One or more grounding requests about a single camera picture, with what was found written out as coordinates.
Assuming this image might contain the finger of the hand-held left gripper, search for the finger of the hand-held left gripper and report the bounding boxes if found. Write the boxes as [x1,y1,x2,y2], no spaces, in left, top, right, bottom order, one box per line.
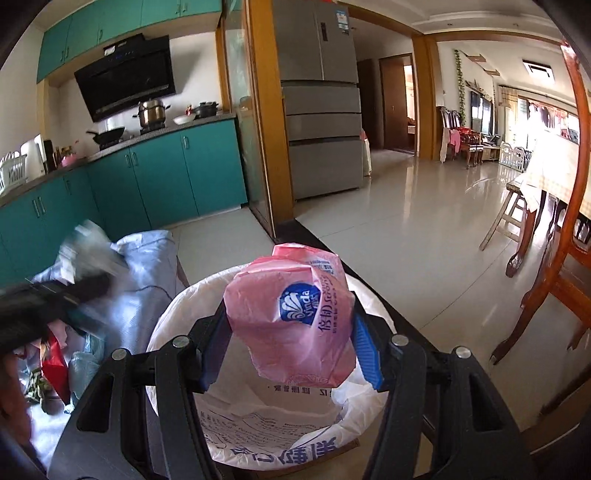
[69,272,112,308]

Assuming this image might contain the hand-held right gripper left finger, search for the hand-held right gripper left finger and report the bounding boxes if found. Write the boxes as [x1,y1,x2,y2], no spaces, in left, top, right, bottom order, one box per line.
[48,300,232,480]

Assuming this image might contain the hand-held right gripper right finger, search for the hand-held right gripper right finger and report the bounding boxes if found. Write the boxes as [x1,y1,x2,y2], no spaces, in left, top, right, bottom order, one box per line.
[351,300,541,480]

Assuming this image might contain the grey wrapper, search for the grey wrapper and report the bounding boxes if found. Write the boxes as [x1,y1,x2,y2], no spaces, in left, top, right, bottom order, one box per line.
[60,220,127,283]

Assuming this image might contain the pink tissue packet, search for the pink tissue packet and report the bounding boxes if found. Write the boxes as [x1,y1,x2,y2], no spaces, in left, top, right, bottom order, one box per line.
[224,244,357,388]

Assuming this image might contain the green leafy vegetable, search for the green leafy vegetable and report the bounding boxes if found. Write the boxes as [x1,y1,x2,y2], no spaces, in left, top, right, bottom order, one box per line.
[24,368,52,406]

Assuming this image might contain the white printed trash bag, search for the white printed trash bag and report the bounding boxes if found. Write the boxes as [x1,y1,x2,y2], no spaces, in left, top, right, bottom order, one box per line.
[147,263,398,472]

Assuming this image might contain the blue quilted cloth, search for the blue quilted cloth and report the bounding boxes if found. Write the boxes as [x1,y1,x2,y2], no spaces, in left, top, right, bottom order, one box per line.
[28,230,185,467]

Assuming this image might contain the red wrapper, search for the red wrapper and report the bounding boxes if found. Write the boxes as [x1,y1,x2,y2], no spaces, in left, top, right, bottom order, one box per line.
[41,332,71,403]

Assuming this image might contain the teal lower cabinets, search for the teal lower cabinets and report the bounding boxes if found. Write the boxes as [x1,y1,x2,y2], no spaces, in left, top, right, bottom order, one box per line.
[0,117,250,289]

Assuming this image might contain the teal cabinets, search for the teal cabinets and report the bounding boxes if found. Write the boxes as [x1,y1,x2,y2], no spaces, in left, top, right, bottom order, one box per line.
[0,117,250,289]
[36,0,223,84]

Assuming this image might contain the white dish rack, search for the white dish rack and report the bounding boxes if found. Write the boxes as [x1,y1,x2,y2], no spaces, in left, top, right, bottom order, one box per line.
[0,152,28,192]

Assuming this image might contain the white kitchen appliance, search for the white kitchen appliance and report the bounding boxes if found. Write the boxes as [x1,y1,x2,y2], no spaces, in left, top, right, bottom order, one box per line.
[21,134,47,178]

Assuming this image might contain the black wok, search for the black wok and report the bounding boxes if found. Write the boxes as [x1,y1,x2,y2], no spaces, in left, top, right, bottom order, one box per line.
[85,126,126,145]

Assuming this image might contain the black gas stove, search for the black gas stove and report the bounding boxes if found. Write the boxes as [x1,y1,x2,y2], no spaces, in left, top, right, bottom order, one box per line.
[95,122,169,151]

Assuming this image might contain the steel stockpot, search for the steel stockpot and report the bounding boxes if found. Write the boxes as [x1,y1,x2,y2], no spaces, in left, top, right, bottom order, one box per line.
[134,98,171,129]

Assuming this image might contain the light wooden stool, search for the light wooden stool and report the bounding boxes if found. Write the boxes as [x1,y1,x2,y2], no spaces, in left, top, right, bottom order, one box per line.
[480,178,541,252]

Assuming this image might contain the black range hood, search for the black range hood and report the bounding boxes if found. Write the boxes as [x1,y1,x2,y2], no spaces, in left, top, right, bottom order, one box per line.
[74,34,177,123]

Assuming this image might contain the carved wooden armchair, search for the carved wooden armchair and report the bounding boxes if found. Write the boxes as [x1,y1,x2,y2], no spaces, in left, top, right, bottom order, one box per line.
[462,129,491,169]

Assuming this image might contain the wooden framed glass door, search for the wooden framed glass door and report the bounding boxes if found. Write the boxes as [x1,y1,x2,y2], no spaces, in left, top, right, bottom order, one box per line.
[221,0,296,238]

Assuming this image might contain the grey refrigerator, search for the grey refrigerator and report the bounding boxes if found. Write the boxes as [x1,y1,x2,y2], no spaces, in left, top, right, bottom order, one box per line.
[272,0,365,200]

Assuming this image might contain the white play fence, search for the white play fence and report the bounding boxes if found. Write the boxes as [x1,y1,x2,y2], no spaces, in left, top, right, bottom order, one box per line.
[499,142,532,172]

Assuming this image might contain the brown interior door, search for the brown interior door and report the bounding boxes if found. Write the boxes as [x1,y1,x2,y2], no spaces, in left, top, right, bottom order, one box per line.
[379,54,416,153]

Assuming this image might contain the teal upper cabinets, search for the teal upper cabinets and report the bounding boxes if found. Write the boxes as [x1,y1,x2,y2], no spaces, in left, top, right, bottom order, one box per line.
[36,0,223,84]

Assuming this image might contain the dining table with yellow cloth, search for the dining table with yellow cloth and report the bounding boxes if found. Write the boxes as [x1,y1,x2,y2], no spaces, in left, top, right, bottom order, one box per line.
[505,143,591,278]

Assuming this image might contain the green hanging vine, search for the green hanging vine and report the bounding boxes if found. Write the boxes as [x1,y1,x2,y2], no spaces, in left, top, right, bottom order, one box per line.
[455,48,467,130]

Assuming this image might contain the red-brown wooden chair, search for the red-brown wooden chair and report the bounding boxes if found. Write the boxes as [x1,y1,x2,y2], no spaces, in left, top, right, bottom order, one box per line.
[489,41,591,365]

